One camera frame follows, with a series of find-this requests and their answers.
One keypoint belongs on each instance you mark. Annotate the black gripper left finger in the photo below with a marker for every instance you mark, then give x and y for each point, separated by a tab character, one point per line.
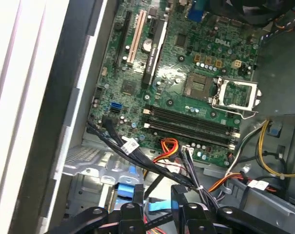
132	219

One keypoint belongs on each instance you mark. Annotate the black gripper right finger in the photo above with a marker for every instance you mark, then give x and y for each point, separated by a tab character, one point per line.
193	219

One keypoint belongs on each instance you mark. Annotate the hard disk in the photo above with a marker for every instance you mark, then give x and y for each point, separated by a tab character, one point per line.
125	192

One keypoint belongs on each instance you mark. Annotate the metal disk bay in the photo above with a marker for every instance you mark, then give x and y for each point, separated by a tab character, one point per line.
88	168

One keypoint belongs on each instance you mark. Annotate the RAM slot white clips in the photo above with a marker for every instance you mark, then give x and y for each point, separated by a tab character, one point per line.
191	130

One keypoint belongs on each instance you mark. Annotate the cream expansion slot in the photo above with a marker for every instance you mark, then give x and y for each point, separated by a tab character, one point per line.
136	41

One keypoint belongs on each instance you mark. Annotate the black expansion slot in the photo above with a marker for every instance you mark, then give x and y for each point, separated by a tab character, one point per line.
121	41

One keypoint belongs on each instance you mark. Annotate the blue SATA port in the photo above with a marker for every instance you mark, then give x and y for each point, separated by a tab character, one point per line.
116	107

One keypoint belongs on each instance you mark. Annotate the metal socket cover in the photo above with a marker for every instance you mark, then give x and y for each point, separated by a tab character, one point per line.
235	105

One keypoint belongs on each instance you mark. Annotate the CPU socket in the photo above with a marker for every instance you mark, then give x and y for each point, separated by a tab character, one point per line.
198	86

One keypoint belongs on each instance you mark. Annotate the black PC case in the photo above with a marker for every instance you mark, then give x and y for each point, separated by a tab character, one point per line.
64	73

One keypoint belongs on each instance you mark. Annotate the grey power supply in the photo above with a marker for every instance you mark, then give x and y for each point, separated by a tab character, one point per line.
279	73

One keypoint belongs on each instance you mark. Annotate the silver coin battery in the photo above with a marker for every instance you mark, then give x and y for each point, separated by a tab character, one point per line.
148	45

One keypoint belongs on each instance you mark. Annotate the green Dell motherboard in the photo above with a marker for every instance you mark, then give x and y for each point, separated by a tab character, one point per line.
186	44

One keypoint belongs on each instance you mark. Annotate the blue VGA connector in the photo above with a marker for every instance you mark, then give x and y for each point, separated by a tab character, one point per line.
196	12

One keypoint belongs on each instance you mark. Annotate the black case fan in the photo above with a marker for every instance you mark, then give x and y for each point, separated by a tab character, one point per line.
247	12

